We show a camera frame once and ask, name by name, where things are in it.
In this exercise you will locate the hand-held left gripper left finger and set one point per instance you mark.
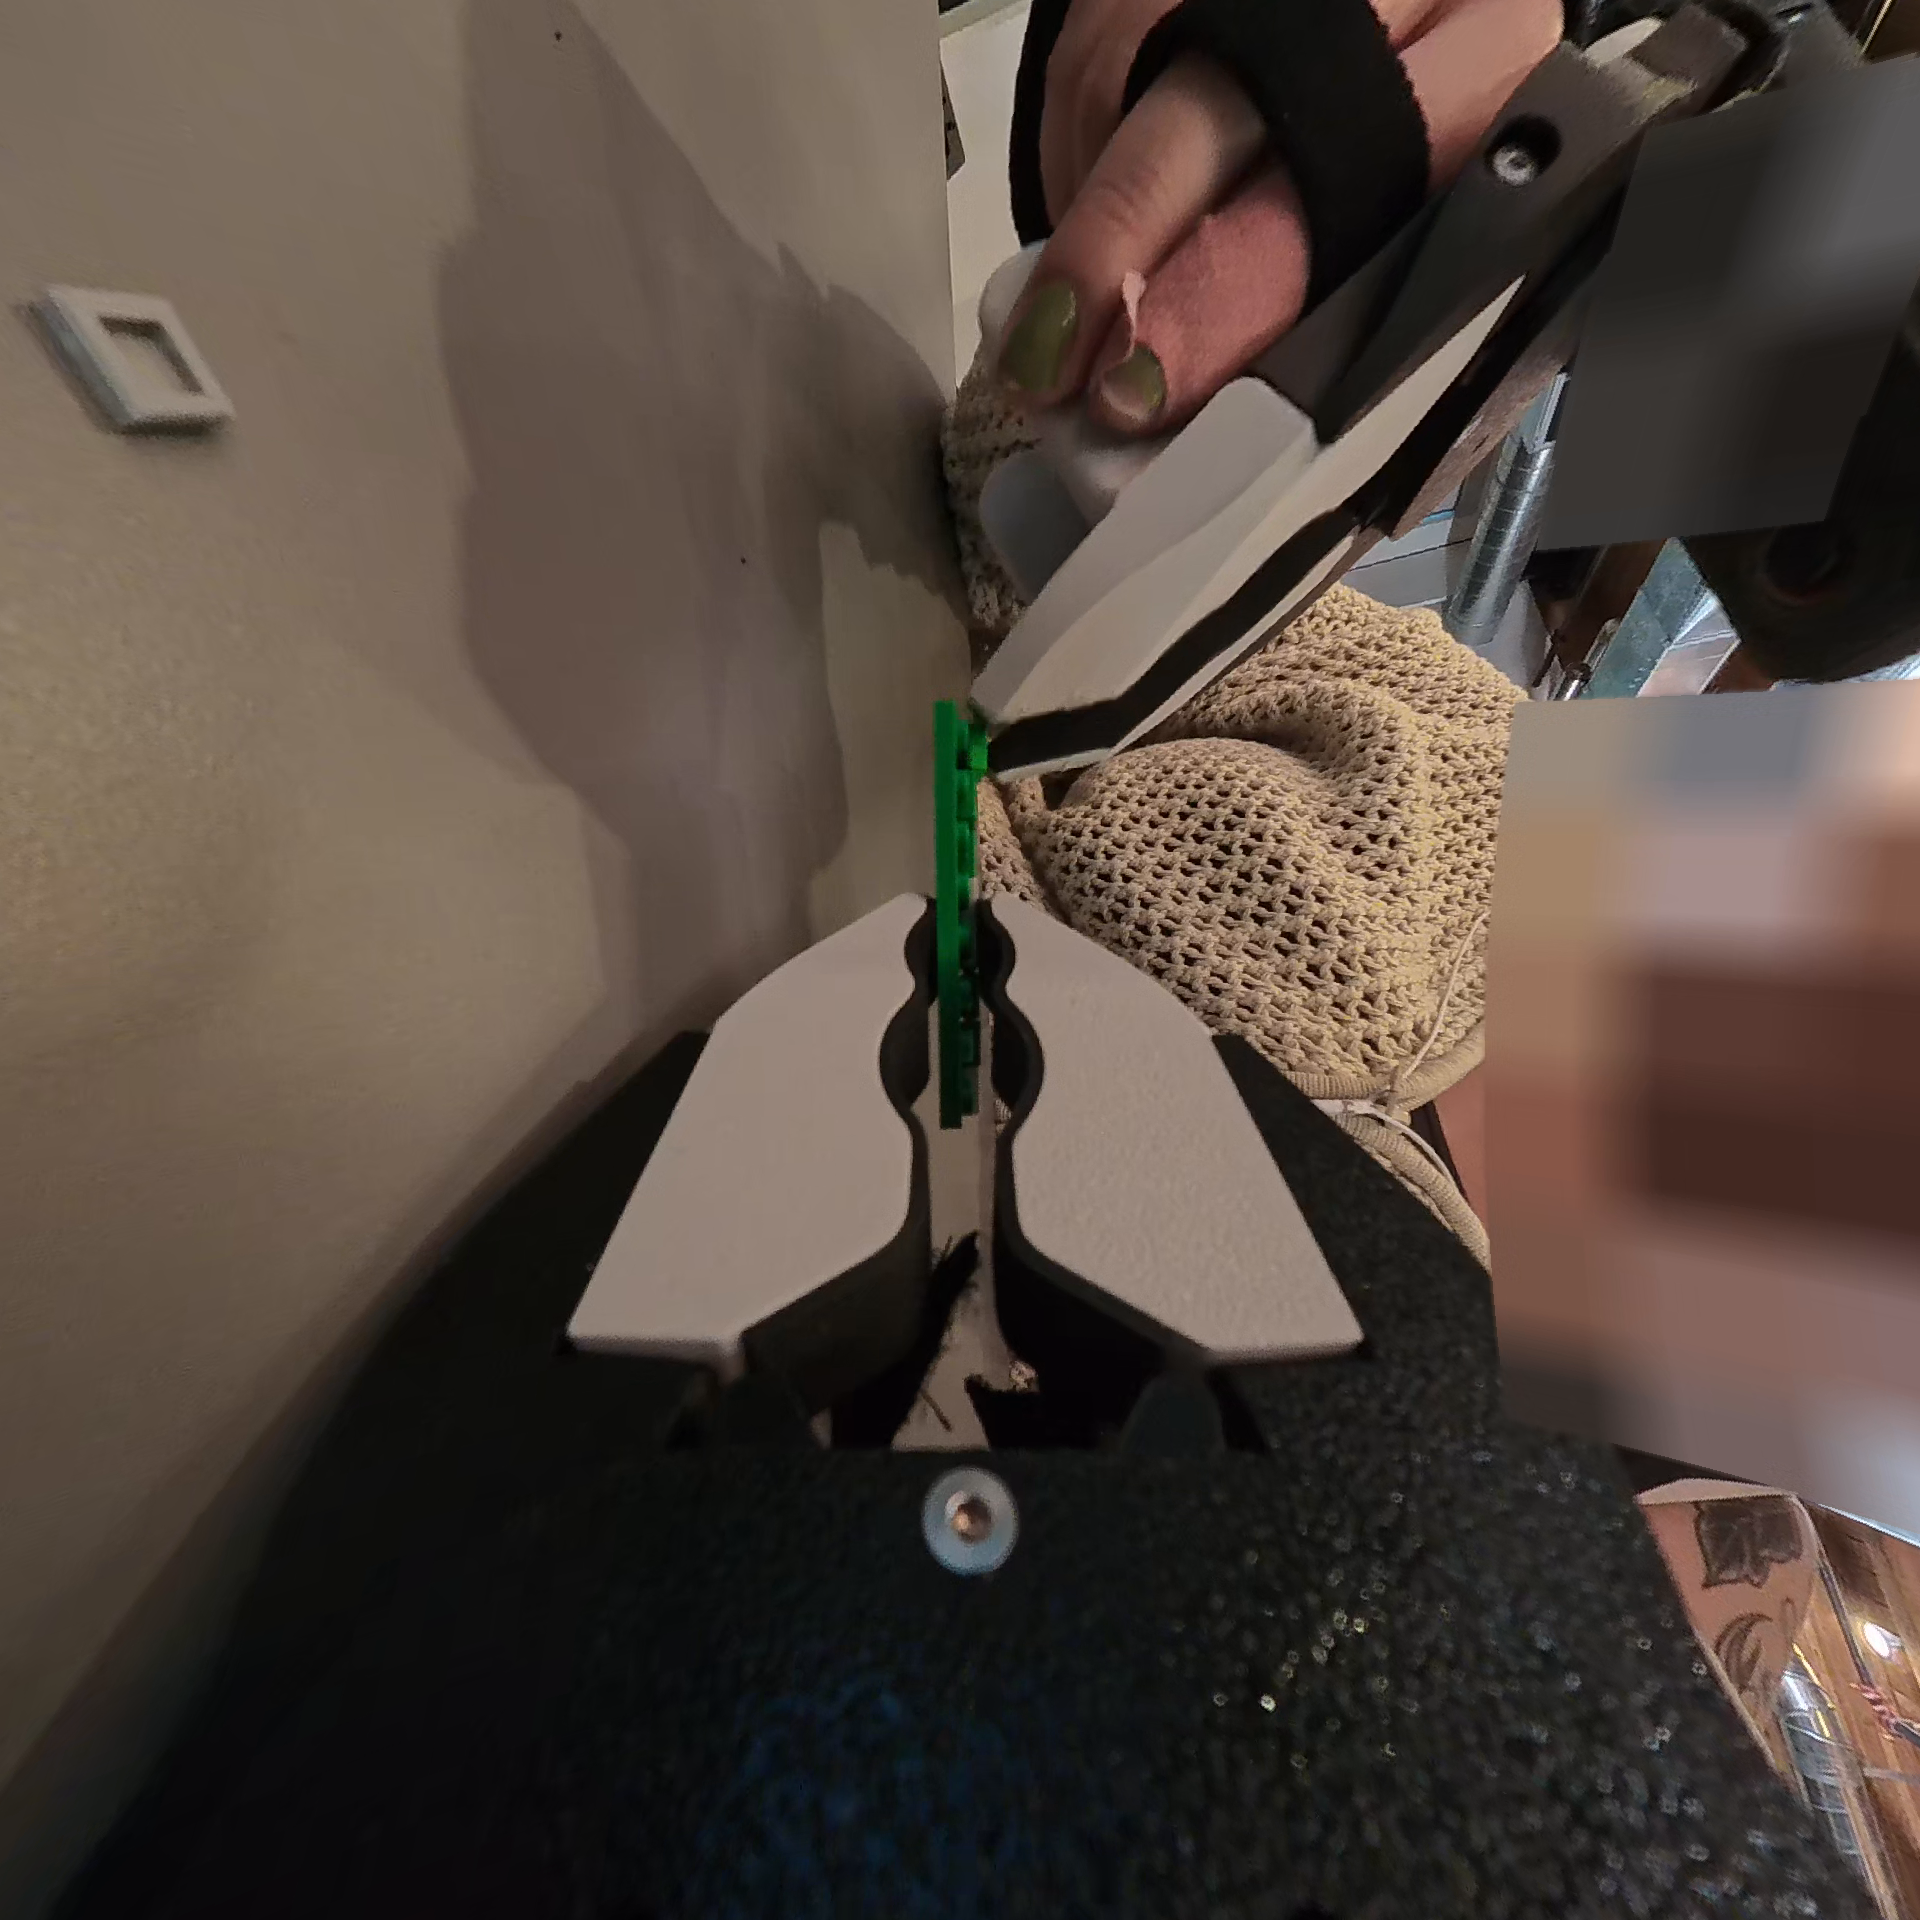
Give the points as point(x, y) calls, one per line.
point(780, 1140)

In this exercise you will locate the silver ceiling duct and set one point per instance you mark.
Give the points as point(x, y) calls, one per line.
point(1500, 524)

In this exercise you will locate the white square frame piece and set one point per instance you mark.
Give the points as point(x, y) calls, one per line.
point(148, 409)

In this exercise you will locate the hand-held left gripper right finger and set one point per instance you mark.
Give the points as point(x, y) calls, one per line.
point(1155, 1185)

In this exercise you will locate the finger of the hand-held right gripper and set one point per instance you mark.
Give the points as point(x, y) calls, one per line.
point(1185, 556)
point(1073, 749)

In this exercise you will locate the green lego plate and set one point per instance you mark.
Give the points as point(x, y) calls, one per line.
point(952, 901)

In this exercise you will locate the beige knit sweater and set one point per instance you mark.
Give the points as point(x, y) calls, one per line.
point(1276, 855)

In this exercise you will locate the person's right hand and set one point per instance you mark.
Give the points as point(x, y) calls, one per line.
point(1108, 194)

